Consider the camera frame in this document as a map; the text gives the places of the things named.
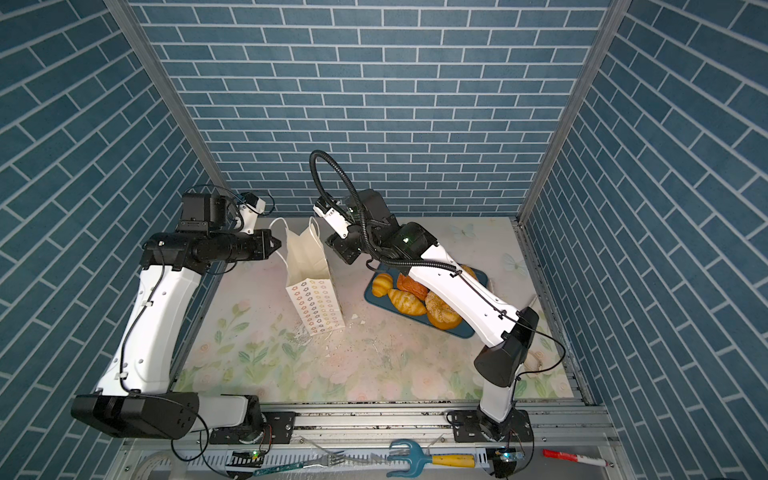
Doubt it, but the teal garden fork yellow handle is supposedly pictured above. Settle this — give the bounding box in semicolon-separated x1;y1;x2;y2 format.
386;439;476;479

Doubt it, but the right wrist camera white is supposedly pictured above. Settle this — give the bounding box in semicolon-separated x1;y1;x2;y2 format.
313;199;351;239

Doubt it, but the teal rectangular tray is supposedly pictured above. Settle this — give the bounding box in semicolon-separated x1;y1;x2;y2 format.
364;268;475;339

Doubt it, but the red white marker pen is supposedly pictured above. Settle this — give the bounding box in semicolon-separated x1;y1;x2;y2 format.
542;449;614;468

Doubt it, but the sesame oval bread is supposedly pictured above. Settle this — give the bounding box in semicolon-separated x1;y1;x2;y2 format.
461;265;479;281

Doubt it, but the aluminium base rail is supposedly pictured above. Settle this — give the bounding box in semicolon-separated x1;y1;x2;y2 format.
122;400;619;451

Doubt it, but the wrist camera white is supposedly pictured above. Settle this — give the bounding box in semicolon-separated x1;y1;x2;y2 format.
313;199;351;239
238;192;266;235

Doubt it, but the golden long croissant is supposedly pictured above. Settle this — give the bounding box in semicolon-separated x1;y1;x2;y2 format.
388;289;427;317

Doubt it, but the white paper bag with pattern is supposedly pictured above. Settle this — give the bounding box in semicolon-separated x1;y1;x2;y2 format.
270;218;345;336

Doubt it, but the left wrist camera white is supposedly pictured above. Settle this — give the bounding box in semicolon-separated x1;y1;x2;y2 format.
238;192;266;235

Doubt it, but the reddish-brown croissant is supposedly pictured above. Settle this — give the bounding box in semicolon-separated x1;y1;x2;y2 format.
396;274;429;301

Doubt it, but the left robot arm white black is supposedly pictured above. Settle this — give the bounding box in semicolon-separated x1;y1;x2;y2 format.
71;192;281;443

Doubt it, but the black corrugated cable hose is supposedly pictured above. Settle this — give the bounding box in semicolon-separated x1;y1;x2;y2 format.
308;149;457;274

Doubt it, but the large sugared twisted bun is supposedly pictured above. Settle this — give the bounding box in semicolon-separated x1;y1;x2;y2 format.
424;291;463;330

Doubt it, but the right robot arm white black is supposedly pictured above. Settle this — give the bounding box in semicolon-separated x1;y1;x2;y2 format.
314;190;539;441

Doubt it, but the metal fork green handle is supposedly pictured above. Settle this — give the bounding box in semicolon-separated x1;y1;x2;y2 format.
252;453;345;477

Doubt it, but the small striped yellow bun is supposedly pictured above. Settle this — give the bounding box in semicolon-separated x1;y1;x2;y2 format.
371;273;394;298

